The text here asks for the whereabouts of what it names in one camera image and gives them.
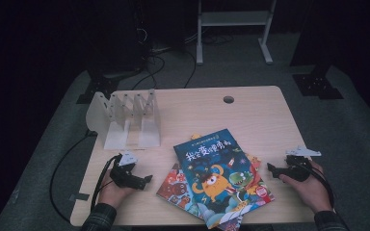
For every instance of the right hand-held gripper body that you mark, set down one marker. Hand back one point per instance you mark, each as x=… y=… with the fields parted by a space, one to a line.
x=298 y=171

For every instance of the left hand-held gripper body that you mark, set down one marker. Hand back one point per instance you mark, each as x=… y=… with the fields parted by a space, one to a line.
x=123 y=176

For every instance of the red picture book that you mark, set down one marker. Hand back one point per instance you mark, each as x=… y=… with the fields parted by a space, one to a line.
x=255 y=162

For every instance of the clear acrylic book rack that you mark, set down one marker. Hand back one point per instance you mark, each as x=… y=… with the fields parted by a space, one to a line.
x=115 y=134

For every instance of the blue monster picture book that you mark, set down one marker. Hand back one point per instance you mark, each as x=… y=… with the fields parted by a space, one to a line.
x=218 y=173

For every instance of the person's left hand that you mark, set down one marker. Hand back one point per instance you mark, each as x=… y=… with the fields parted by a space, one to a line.
x=112 y=194

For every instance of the person's right hand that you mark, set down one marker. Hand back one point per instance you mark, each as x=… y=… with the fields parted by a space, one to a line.
x=311 y=192

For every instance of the grey tape piece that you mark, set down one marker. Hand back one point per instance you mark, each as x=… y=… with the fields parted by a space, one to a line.
x=78 y=197

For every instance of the black stand base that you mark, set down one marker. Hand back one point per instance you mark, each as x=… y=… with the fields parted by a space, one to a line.
x=316 y=85
x=98 y=86

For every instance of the dark equipment cabinet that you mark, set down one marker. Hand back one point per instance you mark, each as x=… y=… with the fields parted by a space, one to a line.
x=118 y=38

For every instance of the white metal stand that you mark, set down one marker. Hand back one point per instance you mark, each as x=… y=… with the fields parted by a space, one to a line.
x=234 y=18

